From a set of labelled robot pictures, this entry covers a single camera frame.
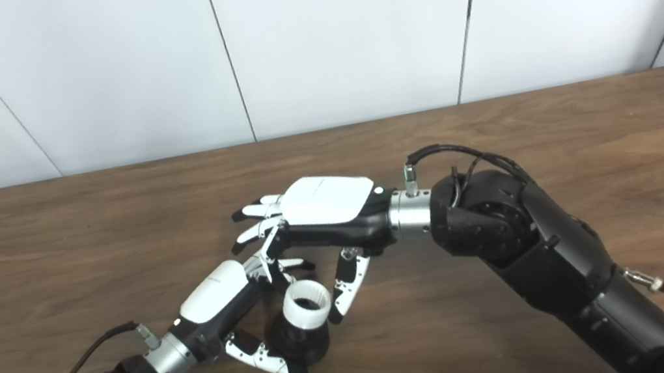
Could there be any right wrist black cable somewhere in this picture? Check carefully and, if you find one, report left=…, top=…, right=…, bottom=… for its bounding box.
left=400, top=131, right=533, bottom=202

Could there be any white plastic ring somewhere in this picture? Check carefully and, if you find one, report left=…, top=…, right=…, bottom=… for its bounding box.
left=279, top=277, right=335, bottom=333

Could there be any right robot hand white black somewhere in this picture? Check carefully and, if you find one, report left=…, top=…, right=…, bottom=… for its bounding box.
left=222, top=164, right=412, bottom=338

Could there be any round black plastic part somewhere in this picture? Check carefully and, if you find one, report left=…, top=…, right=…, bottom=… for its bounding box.
left=269, top=306, right=335, bottom=372

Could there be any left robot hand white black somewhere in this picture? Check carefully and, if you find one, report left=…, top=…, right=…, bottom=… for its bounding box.
left=161, top=245, right=333, bottom=373

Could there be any silver metal connector plug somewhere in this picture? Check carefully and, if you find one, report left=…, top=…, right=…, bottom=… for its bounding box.
left=622, top=261, right=664, bottom=299

